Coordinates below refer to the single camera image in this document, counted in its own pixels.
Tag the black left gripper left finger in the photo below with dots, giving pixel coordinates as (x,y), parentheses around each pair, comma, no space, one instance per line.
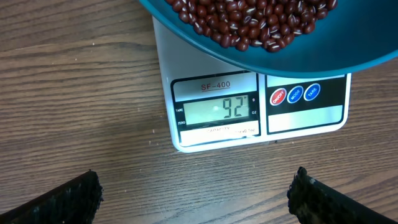
(75,201)

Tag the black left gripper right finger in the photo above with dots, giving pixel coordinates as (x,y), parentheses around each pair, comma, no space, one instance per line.
(313,202)

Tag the white kitchen scale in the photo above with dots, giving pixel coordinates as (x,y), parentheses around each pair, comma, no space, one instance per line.
(212,104)

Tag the teal blue bowl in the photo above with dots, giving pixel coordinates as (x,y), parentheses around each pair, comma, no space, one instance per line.
(355,36)

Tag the red beans in bowl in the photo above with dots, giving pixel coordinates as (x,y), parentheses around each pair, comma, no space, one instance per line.
(270,24)

